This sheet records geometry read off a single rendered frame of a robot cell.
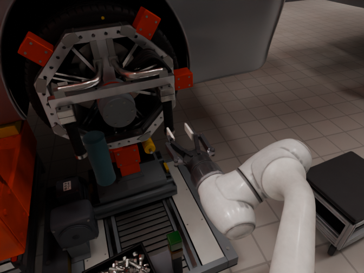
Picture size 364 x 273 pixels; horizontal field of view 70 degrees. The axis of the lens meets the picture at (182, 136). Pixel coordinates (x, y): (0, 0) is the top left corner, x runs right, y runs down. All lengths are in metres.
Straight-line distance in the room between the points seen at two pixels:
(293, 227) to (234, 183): 0.21
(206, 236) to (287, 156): 0.96
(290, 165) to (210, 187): 0.19
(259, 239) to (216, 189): 1.01
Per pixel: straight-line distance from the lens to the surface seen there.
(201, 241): 1.50
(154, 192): 1.59
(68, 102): 0.92
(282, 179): 0.59
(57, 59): 1.07
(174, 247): 0.83
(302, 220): 0.49
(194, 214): 1.59
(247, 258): 1.56
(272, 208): 1.78
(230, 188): 0.64
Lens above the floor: 1.37
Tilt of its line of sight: 38 degrees down
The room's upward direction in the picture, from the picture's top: 3 degrees counter-clockwise
